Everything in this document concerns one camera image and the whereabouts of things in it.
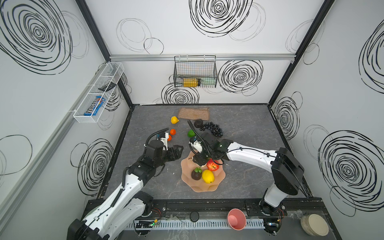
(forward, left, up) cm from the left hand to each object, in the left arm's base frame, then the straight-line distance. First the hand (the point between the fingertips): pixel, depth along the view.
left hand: (180, 148), depth 78 cm
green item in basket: (+35, -14, +17) cm, 42 cm away
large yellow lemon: (-10, -15, -10) cm, 21 cm away
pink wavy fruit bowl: (-4, -4, -13) cm, 14 cm away
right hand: (-1, -8, -8) cm, 11 cm away
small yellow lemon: (+28, +8, -12) cm, 32 cm away
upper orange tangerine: (+20, +8, -15) cm, 26 cm away
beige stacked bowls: (-30, -62, -10) cm, 70 cm away
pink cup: (-28, -29, -15) cm, 43 cm away
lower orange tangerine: (+15, +9, -15) cm, 23 cm away
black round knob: (-29, -9, -5) cm, 31 cm away
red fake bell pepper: (-5, -17, -8) cm, 20 cm away
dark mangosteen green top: (-10, -9, -10) cm, 17 cm away
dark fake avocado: (+27, -9, -13) cm, 31 cm away
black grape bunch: (+23, -20, -13) cm, 33 cm away
